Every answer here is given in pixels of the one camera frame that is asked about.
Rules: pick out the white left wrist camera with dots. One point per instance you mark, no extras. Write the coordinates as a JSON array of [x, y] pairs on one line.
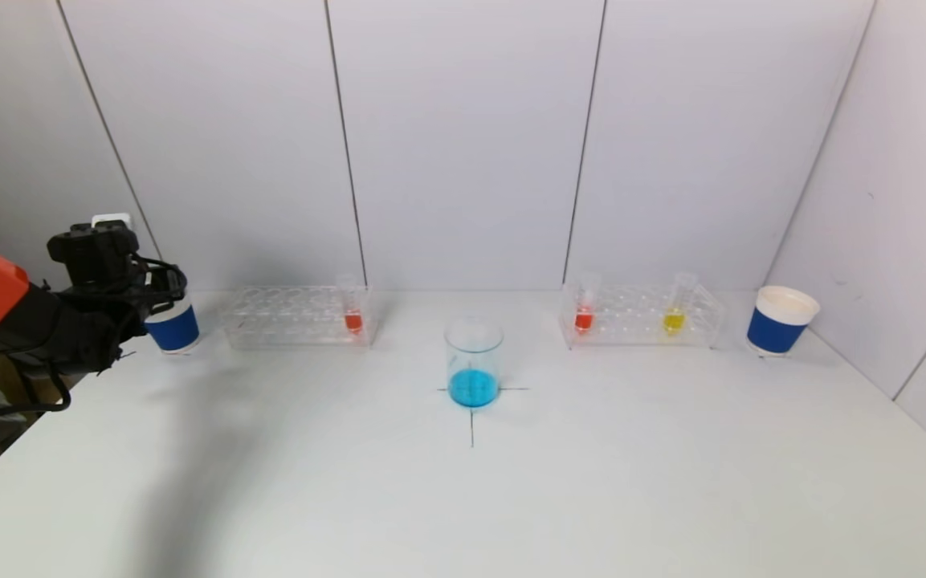
[[112, 219]]

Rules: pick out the clear acrylic test tube rack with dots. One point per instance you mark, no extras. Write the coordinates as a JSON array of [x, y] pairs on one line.
[[294, 325], [631, 321]]

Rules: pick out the clear glass beaker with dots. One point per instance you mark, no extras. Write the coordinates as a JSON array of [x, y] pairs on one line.
[[473, 385]]

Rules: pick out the test tube with red pigment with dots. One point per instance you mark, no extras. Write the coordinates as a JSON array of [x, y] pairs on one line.
[[583, 321], [353, 322]]

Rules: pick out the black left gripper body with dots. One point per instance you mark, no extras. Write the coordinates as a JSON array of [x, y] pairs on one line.
[[164, 291]]

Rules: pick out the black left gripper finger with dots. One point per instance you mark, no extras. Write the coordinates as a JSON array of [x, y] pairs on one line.
[[165, 303], [167, 269]]

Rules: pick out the blue white paper cup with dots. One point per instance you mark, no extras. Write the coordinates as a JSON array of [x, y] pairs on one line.
[[776, 331], [176, 331]]

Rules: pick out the test tube with yellow pigment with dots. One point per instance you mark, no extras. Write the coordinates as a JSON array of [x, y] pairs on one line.
[[673, 322]]

